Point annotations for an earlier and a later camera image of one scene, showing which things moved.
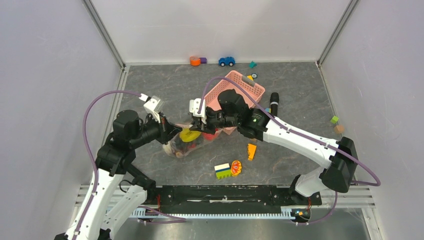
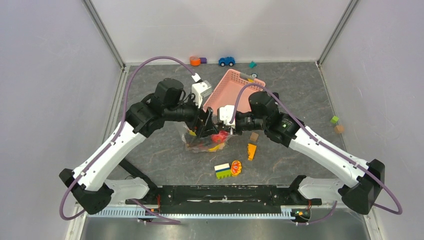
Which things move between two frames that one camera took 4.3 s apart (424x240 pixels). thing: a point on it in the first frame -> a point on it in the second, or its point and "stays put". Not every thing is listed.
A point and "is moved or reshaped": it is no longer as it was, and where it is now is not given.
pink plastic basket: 255,91 stays put
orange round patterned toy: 236,168 stays put
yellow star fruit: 187,135 -> 219,146
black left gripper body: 149,130 -> 189,113
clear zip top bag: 187,140 is moved or reshaped
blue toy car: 227,61 stays put
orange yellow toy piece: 251,150 stays put
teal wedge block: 252,64 stays put
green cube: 334,119 stays put
